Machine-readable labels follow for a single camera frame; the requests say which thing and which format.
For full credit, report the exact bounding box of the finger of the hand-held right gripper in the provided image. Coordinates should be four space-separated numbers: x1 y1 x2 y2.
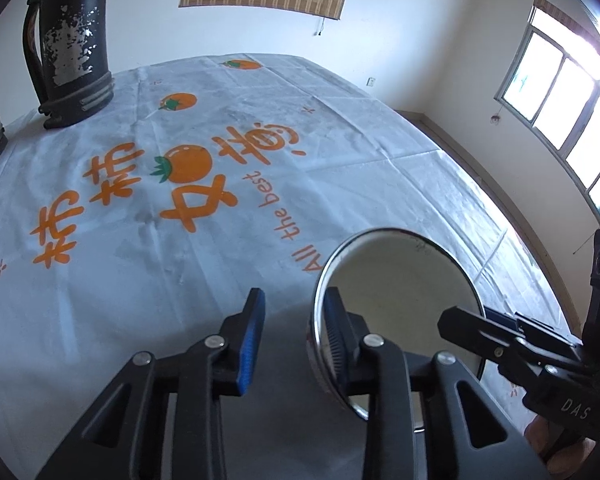
437 306 548 396
485 312 583 361

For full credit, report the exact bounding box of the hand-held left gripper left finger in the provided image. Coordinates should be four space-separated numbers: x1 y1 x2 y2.
35 287 267 480

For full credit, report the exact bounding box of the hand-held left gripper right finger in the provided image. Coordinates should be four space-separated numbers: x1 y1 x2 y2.
322 287 551 480

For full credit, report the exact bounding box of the white enamel bowl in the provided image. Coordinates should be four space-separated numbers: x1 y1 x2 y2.
305 227 483 421

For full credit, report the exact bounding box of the person's right hand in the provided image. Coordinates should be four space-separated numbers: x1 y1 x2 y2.
524 410 598 478

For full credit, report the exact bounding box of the white tablecloth with orange print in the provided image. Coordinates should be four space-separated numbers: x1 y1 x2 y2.
0 51 576 480

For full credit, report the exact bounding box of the glass window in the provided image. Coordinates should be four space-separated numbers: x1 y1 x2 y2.
492 0 600 226

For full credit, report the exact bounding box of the black worn thermos flask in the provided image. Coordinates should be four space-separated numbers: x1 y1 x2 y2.
22 0 116 130

